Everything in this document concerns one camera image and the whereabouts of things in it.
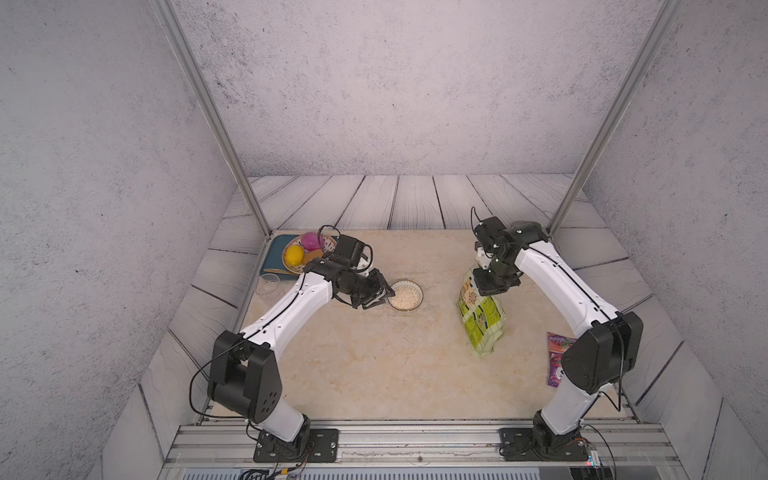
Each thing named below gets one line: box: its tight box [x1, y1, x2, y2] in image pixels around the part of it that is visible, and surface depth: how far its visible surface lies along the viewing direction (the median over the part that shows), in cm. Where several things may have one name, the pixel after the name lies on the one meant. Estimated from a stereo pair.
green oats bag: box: [458, 266, 507, 357], surface depth 84 cm
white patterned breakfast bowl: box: [387, 279, 424, 311], surface depth 98 cm
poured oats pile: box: [388, 280, 424, 311], surface depth 98 cm
